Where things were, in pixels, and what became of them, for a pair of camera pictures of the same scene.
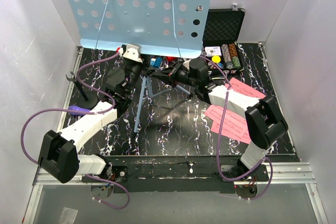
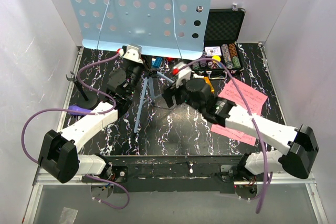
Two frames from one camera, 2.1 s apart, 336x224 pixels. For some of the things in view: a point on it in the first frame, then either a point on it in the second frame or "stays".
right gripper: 167,76 → 168,93
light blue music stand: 163,13 stays
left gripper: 140,64 stays
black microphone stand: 84,98 stays
